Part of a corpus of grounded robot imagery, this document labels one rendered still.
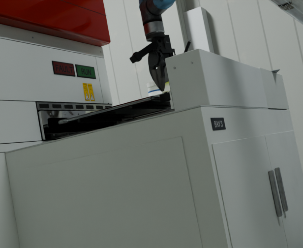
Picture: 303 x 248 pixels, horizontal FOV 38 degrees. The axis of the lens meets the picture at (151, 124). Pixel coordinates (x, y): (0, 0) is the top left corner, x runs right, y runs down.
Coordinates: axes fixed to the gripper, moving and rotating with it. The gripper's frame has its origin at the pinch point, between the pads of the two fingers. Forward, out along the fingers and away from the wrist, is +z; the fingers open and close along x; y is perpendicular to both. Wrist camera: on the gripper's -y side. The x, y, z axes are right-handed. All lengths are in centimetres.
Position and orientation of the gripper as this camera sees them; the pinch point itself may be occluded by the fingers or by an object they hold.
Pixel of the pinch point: (160, 88)
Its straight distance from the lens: 163.9
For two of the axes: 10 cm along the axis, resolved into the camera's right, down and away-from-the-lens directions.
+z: 1.9, 9.8, -0.8
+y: 8.4, -1.2, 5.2
